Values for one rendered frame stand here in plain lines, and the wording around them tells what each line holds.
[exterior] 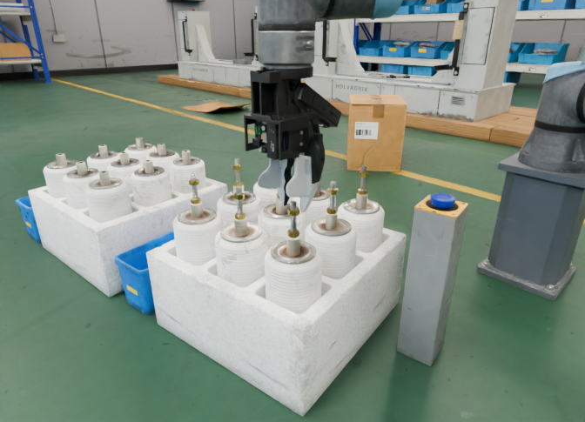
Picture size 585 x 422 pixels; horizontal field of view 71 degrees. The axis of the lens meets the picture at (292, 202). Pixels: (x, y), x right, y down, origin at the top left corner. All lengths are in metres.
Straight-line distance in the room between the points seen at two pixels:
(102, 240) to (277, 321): 0.51
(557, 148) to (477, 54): 1.76
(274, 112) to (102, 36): 6.51
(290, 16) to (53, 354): 0.77
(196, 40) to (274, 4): 4.61
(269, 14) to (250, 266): 0.41
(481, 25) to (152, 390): 2.50
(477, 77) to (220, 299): 2.32
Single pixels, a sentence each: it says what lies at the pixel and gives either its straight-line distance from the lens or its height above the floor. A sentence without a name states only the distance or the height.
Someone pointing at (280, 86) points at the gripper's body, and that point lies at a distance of 0.55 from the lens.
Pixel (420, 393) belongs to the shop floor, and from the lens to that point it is 0.82.
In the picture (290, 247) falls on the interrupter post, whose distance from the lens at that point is 0.66.
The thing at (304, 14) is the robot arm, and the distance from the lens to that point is 0.55.
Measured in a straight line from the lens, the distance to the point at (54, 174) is 1.25.
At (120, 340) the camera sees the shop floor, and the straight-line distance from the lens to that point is 0.96.
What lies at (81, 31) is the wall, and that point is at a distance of 6.93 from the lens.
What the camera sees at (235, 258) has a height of 0.23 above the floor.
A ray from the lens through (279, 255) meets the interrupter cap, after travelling 0.66.
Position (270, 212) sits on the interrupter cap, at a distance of 0.81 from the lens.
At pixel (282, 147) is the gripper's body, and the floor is 0.44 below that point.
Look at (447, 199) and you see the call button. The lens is 0.73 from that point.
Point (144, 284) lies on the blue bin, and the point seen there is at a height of 0.09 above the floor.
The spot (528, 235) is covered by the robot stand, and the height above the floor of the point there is 0.14.
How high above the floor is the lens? 0.59
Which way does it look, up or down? 23 degrees down
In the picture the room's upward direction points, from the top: straight up
